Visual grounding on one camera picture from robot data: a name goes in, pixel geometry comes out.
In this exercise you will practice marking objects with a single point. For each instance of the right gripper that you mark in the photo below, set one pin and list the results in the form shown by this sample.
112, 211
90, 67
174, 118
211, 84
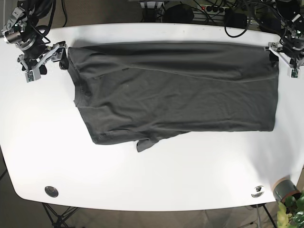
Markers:
27, 29

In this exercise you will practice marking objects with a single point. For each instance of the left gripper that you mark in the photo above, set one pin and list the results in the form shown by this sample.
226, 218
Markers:
289, 49

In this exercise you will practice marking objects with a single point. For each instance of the dark grey T-shirt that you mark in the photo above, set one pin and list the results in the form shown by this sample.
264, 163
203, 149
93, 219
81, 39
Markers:
147, 92

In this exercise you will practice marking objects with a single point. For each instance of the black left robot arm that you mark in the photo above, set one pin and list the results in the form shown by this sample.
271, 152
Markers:
287, 14

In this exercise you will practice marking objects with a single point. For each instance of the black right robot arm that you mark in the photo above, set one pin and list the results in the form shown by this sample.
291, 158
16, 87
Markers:
27, 28

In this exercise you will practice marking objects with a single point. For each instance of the left metal table grommet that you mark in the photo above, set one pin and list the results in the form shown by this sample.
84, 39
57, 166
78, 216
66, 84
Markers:
51, 191

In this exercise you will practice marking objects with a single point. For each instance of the metal table grommet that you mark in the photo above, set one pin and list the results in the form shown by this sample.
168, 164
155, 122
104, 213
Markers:
258, 191
51, 191

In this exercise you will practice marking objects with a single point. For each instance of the grey plant pot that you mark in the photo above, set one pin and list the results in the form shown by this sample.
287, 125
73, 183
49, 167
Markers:
284, 188

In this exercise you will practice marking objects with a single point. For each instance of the right metal table grommet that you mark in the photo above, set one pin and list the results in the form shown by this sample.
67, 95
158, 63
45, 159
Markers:
258, 191

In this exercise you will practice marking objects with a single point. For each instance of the green potted plant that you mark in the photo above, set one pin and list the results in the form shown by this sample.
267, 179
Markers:
291, 213

